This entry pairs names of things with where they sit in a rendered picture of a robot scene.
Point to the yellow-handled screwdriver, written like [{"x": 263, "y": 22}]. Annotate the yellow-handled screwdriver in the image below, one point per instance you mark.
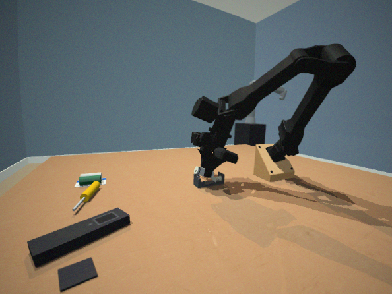
[{"x": 88, "y": 193}]

